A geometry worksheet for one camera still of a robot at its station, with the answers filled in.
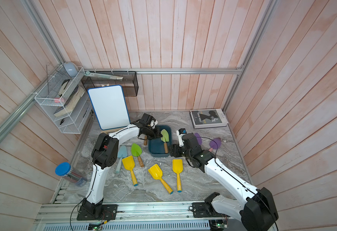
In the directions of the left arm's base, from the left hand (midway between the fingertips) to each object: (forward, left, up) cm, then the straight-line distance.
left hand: (162, 137), depth 99 cm
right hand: (-14, -6, +11) cm, 19 cm away
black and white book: (+18, -36, 0) cm, 41 cm away
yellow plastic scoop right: (-21, -10, -4) cm, 23 cm away
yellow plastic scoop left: (-18, +21, -4) cm, 28 cm away
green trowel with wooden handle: (-9, +18, -4) cm, 20 cm away
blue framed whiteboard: (+11, +34, +20) cm, 41 cm away
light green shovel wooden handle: (0, -2, -3) cm, 3 cm away
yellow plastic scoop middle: (-24, +4, -4) cm, 24 cm away
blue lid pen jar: (-30, +48, +15) cm, 58 cm away
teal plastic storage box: (+6, -5, +1) cm, 7 cm away
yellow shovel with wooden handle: (-2, +12, -3) cm, 13 cm away
